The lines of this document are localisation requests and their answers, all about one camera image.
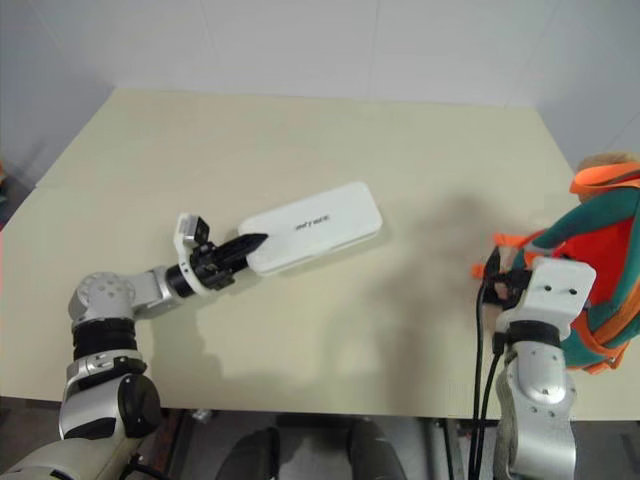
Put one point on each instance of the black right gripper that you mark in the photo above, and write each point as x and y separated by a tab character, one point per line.
507	290

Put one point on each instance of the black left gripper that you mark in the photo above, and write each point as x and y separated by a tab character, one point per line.
212	267

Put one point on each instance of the white rectangular plastic box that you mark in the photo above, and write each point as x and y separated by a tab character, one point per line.
310	227

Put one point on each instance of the teal and orange plush toy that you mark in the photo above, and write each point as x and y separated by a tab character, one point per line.
600	250

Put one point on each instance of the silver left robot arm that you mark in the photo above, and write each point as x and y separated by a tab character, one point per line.
102	295

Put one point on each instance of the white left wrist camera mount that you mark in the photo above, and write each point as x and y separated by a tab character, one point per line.
189	231

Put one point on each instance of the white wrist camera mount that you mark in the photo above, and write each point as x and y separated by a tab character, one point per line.
189	231
555	292

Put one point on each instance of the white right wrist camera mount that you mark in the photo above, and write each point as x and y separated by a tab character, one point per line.
555	292

